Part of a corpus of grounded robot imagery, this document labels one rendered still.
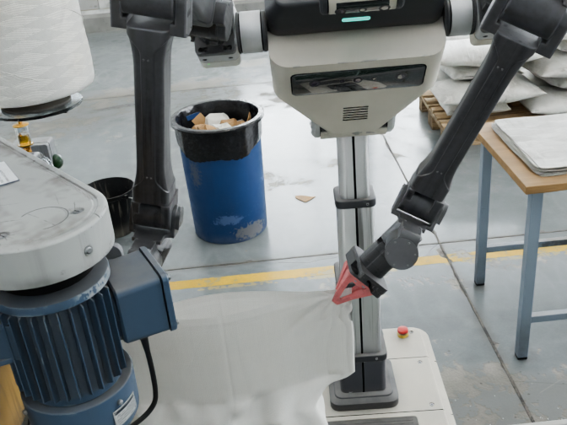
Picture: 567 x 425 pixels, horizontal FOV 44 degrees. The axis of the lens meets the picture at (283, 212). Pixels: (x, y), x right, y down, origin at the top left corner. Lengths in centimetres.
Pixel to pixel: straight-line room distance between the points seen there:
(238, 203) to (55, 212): 270
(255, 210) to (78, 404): 274
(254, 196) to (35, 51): 276
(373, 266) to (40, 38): 69
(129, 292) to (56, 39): 33
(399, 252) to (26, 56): 65
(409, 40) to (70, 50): 84
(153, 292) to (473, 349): 209
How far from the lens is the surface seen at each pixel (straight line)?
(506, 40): 107
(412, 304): 311
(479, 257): 318
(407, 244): 118
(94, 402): 97
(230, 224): 360
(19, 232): 86
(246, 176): 351
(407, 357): 241
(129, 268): 96
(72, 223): 85
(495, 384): 274
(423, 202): 123
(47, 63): 91
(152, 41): 103
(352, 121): 172
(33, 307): 88
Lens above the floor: 178
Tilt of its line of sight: 27 degrees down
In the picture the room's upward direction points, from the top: 5 degrees counter-clockwise
